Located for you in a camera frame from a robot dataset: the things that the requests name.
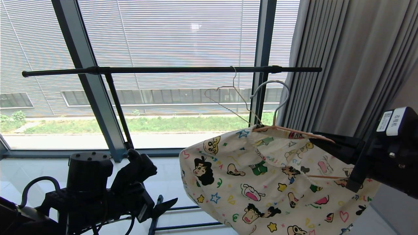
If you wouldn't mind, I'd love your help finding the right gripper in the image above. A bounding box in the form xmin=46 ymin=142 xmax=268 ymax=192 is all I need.
xmin=346 ymin=139 xmax=418 ymax=200

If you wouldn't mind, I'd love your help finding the cream printed garment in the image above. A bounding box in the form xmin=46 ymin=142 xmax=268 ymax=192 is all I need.
xmin=179 ymin=126 xmax=381 ymax=235

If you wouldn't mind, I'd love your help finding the pink clothes hanger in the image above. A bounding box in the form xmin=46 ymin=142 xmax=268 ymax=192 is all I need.
xmin=205 ymin=66 xmax=262 ymax=126
xmin=250 ymin=80 xmax=347 ymax=179

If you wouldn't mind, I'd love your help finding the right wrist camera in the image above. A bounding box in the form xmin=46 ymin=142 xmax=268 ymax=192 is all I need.
xmin=372 ymin=107 xmax=418 ymax=170

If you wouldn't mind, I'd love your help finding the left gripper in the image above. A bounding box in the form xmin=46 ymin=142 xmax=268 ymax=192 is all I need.
xmin=113 ymin=183 xmax=155 ymax=224

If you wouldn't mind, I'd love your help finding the window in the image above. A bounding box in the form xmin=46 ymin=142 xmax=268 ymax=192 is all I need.
xmin=0 ymin=0 xmax=301 ymax=163

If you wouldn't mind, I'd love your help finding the beige curtain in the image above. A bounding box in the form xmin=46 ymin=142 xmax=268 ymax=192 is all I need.
xmin=278 ymin=0 xmax=418 ymax=141

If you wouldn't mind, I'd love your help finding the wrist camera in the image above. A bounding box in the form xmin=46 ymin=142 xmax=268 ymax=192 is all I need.
xmin=372 ymin=107 xmax=418 ymax=170
xmin=111 ymin=149 xmax=158 ymax=193

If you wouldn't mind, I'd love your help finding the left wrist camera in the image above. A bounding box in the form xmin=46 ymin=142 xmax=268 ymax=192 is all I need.
xmin=111 ymin=149 xmax=158 ymax=193

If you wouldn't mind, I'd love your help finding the black clothes rack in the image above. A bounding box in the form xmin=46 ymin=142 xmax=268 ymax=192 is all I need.
xmin=22 ymin=65 xmax=323 ymax=235

